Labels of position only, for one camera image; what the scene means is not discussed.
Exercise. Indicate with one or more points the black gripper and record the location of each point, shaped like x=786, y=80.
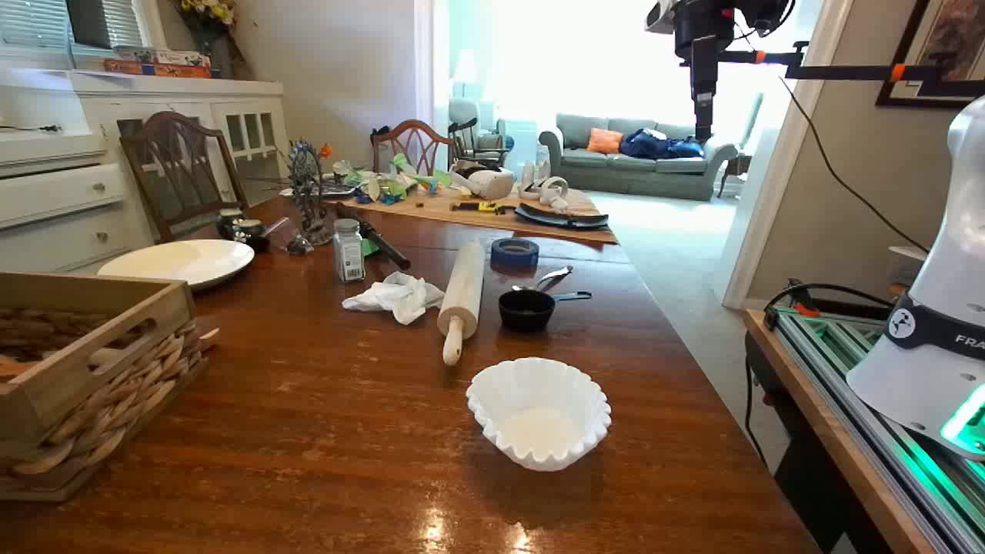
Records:
x=702, y=50

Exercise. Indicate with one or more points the blue masking tape roll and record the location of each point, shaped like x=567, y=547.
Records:
x=514, y=254

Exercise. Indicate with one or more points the blue clothing pile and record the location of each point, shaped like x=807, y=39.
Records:
x=655, y=142

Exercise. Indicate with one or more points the grey green sofa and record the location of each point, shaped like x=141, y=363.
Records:
x=636, y=170

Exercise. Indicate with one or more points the orange cushion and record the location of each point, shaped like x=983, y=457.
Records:
x=605, y=139

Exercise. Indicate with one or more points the silver metal spoon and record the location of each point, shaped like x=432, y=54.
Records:
x=551, y=277

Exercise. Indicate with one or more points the white ceramic bowl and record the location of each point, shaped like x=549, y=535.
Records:
x=491, y=181

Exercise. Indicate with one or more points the grey armchair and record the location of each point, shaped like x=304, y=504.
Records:
x=472, y=126

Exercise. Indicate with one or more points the black measuring cup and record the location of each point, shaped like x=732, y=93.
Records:
x=524, y=313

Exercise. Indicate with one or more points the long wooden cutting board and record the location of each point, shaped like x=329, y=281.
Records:
x=441, y=211

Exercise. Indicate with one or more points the reddish wooden chair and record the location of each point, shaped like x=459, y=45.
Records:
x=417, y=142

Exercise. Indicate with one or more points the wooden rolling pin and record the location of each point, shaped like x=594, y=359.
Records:
x=463, y=293

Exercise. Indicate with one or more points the green clutter pile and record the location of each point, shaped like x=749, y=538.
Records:
x=394, y=186

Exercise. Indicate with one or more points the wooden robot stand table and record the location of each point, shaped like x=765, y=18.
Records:
x=819, y=409

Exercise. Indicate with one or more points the white paper coffee filter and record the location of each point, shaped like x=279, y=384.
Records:
x=538, y=416

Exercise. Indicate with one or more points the crumpled white napkin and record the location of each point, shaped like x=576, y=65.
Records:
x=394, y=296

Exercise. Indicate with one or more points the green plastic object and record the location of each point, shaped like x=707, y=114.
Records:
x=369, y=247

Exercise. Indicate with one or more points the small glass spice jar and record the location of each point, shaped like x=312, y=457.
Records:
x=348, y=254

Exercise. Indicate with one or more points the grey metal figurine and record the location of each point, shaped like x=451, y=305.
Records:
x=304, y=189

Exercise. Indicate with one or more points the small black object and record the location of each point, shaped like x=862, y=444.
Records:
x=240, y=228

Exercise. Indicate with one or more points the white glass door cabinet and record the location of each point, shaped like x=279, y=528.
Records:
x=205, y=113

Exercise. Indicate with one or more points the vase with yellow flowers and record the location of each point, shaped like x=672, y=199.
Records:
x=211, y=30

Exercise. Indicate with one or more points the dark carved wooden chair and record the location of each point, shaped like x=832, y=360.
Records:
x=172, y=173

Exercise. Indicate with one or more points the white dinner plate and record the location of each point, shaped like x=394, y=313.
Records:
x=179, y=258

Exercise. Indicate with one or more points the orange items on cabinet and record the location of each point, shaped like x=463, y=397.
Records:
x=154, y=65

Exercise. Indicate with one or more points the white drawer dresser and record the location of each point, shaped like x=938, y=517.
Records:
x=51, y=194

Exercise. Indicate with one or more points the woven wicker basket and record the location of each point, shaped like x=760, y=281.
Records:
x=81, y=373

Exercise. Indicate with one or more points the black camera boom bar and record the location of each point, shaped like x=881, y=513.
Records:
x=832, y=70

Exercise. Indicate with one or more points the dark framed wall picture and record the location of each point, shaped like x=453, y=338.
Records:
x=939, y=50

